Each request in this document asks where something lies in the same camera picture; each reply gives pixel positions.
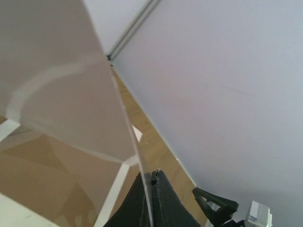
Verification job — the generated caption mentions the sunset photo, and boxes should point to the sunset photo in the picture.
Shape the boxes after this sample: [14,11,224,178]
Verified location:
[0,0,152,227]

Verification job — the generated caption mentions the white mat board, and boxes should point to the white mat board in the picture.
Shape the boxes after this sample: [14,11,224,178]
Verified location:
[0,118,138,227]

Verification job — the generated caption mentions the aluminium corner post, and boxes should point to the aluminium corner post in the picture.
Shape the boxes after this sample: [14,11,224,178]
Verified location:
[107,0,161,62]

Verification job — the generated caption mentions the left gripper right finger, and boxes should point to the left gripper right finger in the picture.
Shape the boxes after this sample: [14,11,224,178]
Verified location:
[151,170,200,227]

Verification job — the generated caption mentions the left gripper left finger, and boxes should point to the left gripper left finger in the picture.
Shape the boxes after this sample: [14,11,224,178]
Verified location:
[104,173,148,227]

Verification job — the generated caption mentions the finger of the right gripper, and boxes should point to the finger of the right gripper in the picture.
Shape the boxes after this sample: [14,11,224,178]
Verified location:
[192,187,238,227]

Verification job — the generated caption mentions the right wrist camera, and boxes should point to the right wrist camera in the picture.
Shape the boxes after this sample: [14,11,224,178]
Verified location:
[244,201,272,227]

